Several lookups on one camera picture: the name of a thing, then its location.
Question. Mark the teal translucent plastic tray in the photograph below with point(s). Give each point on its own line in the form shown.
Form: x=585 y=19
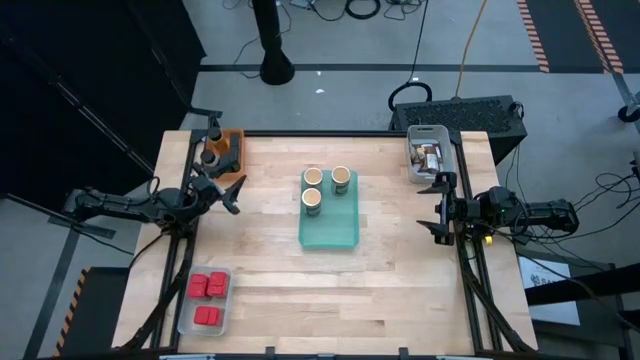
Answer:
x=330 y=230

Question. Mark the cork lid jar barcode label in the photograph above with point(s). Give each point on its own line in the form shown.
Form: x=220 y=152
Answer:
x=311 y=197

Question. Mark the orange translucent plastic bin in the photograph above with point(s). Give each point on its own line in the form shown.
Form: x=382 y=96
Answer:
x=235 y=135

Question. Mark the black pole stand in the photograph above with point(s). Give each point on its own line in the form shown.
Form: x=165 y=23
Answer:
x=272 y=50

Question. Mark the orange spice jar black lid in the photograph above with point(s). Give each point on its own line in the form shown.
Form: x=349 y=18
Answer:
x=215 y=134

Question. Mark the black platform hazard stripe edge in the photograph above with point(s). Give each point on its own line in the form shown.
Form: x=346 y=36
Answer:
x=100 y=315

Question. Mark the black metal beam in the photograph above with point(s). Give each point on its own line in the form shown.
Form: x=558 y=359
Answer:
x=600 y=282

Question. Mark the black caster wheel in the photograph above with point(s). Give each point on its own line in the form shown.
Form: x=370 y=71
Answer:
x=627 y=114

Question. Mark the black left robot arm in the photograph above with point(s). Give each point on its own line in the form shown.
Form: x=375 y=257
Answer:
x=115 y=205

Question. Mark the black computer case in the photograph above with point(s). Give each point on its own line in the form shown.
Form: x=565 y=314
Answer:
x=465 y=117

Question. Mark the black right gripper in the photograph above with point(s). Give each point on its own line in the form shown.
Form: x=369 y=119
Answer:
x=450 y=210

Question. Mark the white printed sign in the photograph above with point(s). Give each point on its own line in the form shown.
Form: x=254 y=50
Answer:
x=545 y=295

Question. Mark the clear plastic bin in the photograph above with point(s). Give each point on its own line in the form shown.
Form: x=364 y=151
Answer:
x=187 y=325

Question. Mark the black curtain partition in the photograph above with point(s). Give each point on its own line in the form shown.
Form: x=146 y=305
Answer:
x=75 y=75

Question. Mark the paper cup with coffee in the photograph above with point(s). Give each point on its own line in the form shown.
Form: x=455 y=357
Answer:
x=313 y=176

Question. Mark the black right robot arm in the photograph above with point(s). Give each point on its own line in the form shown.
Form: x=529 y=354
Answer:
x=545 y=215

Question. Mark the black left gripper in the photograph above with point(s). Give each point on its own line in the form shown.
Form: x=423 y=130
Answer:
x=207 y=200

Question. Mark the red block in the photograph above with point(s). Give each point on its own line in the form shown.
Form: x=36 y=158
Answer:
x=218 y=284
x=198 y=286

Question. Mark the black aluminium table frame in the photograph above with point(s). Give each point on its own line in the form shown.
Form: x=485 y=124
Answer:
x=350 y=133

